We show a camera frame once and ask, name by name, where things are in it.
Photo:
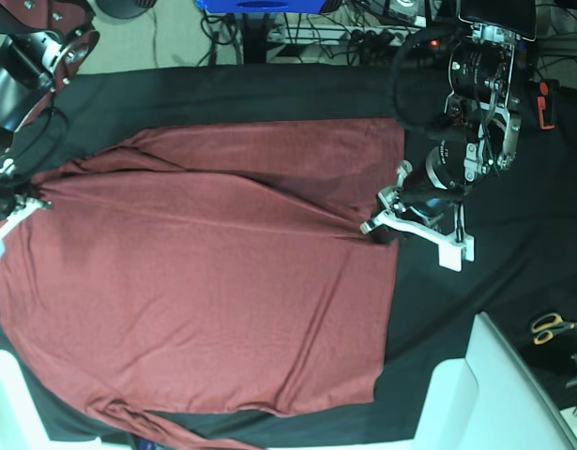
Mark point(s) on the red long-sleeve T-shirt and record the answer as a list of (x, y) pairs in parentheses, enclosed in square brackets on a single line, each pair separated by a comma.
[(203, 270)]

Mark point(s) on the black table cloth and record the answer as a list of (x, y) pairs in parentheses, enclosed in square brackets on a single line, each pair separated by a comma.
[(524, 221)]

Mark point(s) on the white power strip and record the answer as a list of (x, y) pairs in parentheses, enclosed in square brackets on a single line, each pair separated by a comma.
[(379, 39)]

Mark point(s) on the black stand post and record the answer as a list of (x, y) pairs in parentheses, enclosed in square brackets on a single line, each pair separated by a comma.
[(254, 29)]

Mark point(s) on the orange and black clamp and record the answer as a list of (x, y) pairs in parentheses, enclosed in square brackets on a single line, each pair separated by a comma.
[(545, 100)]

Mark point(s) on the black round base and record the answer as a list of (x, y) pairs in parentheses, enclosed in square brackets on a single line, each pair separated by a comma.
[(125, 9)]

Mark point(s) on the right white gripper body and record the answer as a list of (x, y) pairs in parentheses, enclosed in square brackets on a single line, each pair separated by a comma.
[(23, 209)]

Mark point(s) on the blue plastic box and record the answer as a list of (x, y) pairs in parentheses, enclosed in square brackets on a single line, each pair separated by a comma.
[(260, 6)]

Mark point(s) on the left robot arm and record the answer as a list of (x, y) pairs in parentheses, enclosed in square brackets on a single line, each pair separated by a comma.
[(478, 131)]

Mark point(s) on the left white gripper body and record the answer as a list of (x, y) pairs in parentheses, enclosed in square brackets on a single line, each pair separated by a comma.
[(414, 206)]

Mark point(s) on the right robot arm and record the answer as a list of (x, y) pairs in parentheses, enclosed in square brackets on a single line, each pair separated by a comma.
[(45, 42)]

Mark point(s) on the yellow-handled scissors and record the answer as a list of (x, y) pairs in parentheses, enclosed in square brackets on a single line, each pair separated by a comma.
[(549, 326)]

